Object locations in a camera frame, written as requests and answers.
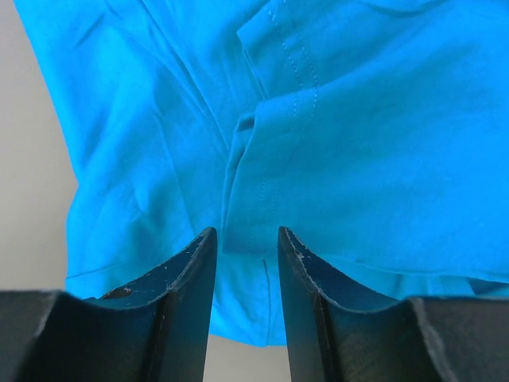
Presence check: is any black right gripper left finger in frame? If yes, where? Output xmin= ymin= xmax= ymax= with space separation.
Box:
xmin=1 ymin=228 xmax=217 ymax=381

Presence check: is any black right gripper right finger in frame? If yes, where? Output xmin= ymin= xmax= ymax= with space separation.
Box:
xmin=278 ymin=227 xmax=508 ymax=381

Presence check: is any blue t shirt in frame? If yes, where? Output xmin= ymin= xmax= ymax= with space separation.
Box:
xmin=16 ymin=1 xmax=508 ymax=346

